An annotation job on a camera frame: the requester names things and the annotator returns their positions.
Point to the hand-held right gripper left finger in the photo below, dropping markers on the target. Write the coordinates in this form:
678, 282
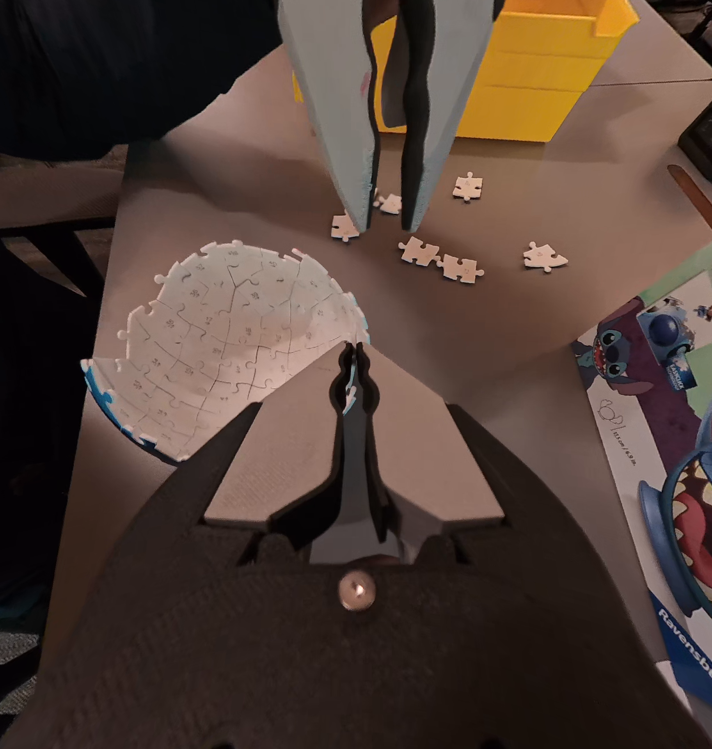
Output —
274, 462

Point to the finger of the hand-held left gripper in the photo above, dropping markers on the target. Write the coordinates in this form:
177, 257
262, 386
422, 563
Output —
332, 88
455, 58

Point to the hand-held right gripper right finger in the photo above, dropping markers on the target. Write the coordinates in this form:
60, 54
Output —
438, 462

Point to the partly built puzzle ball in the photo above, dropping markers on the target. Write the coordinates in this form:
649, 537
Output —
215, 327

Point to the white puzzle pieces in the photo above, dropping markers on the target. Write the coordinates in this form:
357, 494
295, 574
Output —
419, 250

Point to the person's left forearm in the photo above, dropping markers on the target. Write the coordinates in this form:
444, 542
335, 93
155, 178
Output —
98, 70

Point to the puzzle ball box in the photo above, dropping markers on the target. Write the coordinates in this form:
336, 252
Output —
654, 409

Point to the black device with screen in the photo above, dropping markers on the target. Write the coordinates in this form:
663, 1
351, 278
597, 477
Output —
710, 140

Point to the brown wooden strip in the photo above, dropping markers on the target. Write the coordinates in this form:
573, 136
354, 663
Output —
698, 196

